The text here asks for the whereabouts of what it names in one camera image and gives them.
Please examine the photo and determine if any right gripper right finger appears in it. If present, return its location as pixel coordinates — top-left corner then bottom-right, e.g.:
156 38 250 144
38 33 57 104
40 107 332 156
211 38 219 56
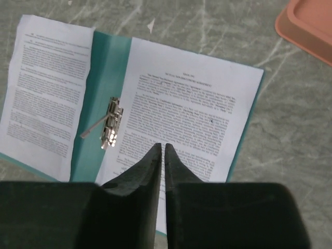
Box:
164 144 311 248

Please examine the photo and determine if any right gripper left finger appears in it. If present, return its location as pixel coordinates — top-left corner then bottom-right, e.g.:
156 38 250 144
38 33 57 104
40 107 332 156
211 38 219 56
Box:
1 143 162 248

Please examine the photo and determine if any metal folder clip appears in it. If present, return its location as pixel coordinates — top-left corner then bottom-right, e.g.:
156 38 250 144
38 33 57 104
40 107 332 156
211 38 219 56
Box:
80 97 123 150

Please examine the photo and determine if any printed paper sheet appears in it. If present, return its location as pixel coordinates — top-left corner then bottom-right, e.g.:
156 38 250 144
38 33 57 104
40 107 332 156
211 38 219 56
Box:
1 15 94 181
94 36 264 236

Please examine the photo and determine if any teal file folder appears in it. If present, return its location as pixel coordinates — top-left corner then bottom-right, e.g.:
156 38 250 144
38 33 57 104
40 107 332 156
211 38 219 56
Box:
1 32 259 183

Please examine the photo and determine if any pink rectangular tray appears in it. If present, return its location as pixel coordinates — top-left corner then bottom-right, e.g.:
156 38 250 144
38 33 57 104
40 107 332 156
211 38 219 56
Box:
275 1 331 65

